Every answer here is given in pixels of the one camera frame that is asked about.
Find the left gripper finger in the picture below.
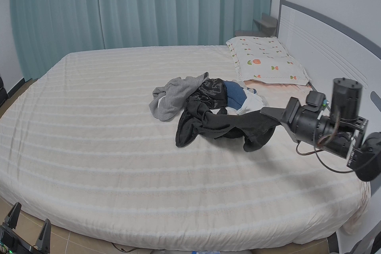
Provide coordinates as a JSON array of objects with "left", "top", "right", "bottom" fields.
[
  {"left": 35, "top": 218, "right": 52, "bottom": 252},
  {"left": 2, "top": 202, "right": 22, "bottom": 230}
]

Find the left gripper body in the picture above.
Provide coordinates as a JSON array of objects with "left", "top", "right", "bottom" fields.
[{"left": 0, "top": 224, "right": 43, "bottom": 254}]

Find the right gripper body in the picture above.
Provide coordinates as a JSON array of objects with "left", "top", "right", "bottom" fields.
[{"left": 281, "top": 97, "right": 328, "bottom": 145}]

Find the black T-shirt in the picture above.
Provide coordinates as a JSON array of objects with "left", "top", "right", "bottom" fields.
[{"left": 175, "top": 98, "right": 283, "bottom": 153}]

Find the bed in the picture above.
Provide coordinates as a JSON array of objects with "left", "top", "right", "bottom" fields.
[{"left": 0, "top": 0, "right": 381, "bottom": 253}]

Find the white garment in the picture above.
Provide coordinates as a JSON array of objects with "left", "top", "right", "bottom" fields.
[{"left": 237, "top": 87, "right": 270, "bottom": 116}]

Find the dark blue garment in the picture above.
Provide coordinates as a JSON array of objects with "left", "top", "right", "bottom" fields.
[{"left": 224, "top": 81, "right": 248, "bottom": 112}]

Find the white printed pillow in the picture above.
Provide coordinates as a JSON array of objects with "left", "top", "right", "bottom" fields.
[{"left": 226, "top": 36, "right": 310, "bottom": 86}]

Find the shiny black garment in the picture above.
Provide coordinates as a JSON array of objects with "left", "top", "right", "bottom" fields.
[{"left": 186, "top": 78, "right": 230, "bottom": 112}]

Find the grey bedside table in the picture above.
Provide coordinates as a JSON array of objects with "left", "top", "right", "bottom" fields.
[{"left": 235, "top": 12, "right": 278, "bottom": 38}]

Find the grey garment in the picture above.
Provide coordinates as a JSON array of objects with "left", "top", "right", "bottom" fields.
[{"left": 148, "top": 72, "right": 211, "bottom": 122}]

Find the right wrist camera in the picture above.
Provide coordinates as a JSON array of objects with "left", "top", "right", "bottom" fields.
[{"left": 305, "top": 91, "right": 330, "bottom": 113}]

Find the thin black cable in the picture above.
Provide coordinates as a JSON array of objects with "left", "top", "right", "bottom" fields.
[{"left": 111, "top": 242, "right": 133, "bottom": 254}]

